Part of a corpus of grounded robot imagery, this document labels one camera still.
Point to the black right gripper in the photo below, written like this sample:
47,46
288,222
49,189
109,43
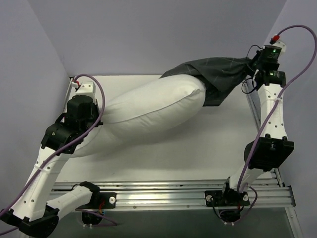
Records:
255,62

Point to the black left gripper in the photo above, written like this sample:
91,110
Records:
80,109

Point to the dark grey checked pillowcase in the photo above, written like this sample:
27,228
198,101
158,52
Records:
219,75

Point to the white pillow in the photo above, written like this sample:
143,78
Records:
154,107

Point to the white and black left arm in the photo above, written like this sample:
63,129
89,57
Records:
32,213

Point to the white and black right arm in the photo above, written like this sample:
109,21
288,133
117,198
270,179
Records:
272,75

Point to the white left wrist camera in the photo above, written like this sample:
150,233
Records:
85,88

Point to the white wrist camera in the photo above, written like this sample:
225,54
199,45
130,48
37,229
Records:
276,41
85,88

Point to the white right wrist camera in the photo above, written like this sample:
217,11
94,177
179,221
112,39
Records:
276,41

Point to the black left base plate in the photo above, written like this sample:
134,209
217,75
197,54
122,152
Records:
101,200

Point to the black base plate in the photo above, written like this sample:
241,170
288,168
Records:
223,198
101,200

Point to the aluminium front frame rail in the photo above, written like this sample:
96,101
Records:
190,194

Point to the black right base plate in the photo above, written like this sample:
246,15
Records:
223,198

